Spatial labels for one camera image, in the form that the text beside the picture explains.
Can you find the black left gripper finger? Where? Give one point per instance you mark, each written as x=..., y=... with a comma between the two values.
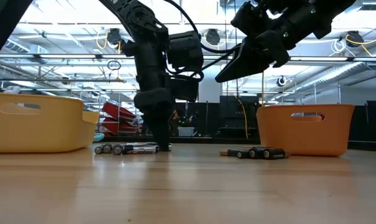
x=165, y=137
x=152, y=127

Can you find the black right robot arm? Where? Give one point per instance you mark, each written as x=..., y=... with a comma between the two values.
x=315, y=18

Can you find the black partition panel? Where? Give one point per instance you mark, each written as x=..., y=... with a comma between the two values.
x=374, y=121
x=231, y=115

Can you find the red shelf bins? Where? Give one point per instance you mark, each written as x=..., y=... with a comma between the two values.
x=116, y=110

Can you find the orange plastic bin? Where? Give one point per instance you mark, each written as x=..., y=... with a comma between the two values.
x=305, y=137

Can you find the white robot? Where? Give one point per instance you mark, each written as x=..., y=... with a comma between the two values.
x=12, y=90

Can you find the clear plastic box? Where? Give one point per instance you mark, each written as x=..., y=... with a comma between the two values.
x=186, y=131

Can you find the silver ventilation duct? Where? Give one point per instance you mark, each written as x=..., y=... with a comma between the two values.
x=346, y=73

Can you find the black copper-top battery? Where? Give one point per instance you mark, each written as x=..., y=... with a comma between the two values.
x=232, y=152
x=276, y=153
x=256, y=153
x=243, y=154

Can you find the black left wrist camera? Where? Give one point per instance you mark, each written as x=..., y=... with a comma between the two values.
x=184, y=88

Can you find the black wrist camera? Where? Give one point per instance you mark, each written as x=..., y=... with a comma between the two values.
x=245, y=17
x=184, y=88

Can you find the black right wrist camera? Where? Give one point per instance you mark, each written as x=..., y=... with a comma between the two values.
x=245, y=17

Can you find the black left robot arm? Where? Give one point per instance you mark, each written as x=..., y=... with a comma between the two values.
x=141, y=18

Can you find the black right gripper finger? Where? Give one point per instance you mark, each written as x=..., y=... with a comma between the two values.
x=239, y=48
x=243, y=65

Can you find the yellow plastic bin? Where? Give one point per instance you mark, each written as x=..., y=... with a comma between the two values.
x=35, y=130

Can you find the black aluminium table frame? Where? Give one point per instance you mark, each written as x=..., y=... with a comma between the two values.
x=206, y=140

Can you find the person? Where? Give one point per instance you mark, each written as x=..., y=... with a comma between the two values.
x=174, y=123

